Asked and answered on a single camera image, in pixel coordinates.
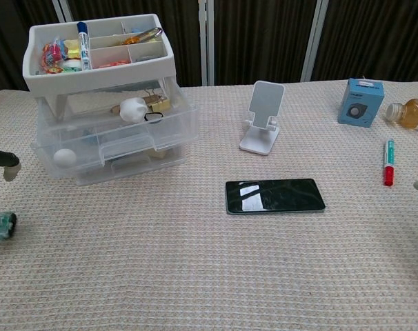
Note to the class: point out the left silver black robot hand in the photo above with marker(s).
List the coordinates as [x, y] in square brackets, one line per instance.
[10, 169]

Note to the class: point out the white compartment tray with items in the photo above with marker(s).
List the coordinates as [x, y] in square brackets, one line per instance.
[102, 77]

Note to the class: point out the clear plastic drawer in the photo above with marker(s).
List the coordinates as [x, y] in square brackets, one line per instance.
[174, 127]

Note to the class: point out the light blue cardboard box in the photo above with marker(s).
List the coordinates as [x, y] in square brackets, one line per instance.
[360, 103]

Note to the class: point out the red capped marker pen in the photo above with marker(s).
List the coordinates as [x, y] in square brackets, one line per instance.
[389, 162]

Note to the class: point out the small smooth white ball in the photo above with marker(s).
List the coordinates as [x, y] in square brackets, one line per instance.
[65, 158]

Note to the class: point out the tea bottle with peach label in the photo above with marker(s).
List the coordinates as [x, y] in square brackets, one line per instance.
[412, 113]

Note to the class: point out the green lion candy packet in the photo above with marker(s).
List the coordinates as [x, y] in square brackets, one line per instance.
[69, 69]

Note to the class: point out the red candy wrapper bundle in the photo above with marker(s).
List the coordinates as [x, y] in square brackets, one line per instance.
[52, 55]

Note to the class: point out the white fluffy ball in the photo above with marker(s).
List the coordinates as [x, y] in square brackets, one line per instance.
[133, 110]

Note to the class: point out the black smartphone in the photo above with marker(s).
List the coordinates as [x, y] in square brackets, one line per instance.
[281, 196]

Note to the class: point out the blue capped whiteboard marker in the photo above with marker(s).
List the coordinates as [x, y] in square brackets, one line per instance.
[84, 45]

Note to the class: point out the red snack packet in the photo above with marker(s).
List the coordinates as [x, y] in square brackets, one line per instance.
[114, 64]

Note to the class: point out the gold binder clips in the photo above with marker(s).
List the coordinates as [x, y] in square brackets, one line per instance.
[157, 101]

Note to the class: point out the beige woven tablecloth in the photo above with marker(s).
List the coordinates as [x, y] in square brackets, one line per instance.
[160, 258]

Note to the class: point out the white folding phone stand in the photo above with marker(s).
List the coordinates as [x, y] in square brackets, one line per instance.
[266, 100]

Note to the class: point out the dark folding screen panels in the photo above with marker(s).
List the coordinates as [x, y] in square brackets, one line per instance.
[257, 41]

